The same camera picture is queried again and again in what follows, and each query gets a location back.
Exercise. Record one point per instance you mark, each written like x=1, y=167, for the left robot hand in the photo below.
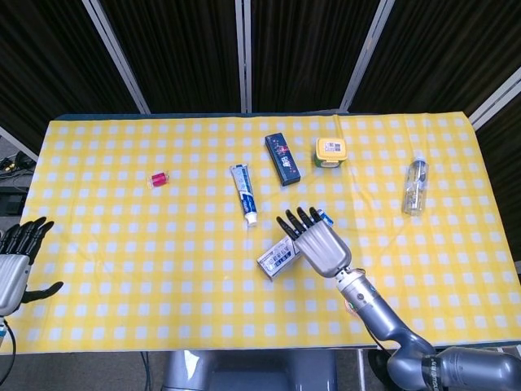
x=10, y=273

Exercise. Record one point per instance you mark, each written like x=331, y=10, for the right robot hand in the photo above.
x=321, y=244

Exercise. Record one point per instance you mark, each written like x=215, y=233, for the blue and white toothpaste box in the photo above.
x=281, y=256

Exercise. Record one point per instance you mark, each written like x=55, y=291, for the white blue toothpaste tube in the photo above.
x=245, y=193

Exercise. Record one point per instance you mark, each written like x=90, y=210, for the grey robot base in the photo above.
x=248, y=370

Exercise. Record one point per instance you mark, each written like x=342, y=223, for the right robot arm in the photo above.
x=407, y=338

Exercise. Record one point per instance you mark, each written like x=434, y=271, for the dark blue rectangular box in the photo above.
x=282, y=160

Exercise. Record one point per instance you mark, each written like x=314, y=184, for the yellow lidded green container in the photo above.
x=331, y=152

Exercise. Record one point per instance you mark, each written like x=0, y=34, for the clear plastic bottle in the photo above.
x=416, y=187

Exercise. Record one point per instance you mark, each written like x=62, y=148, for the yellow white checkered tablecloth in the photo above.
x=163, y=252

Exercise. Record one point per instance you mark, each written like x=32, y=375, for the small red candy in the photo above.
x=158, y=179

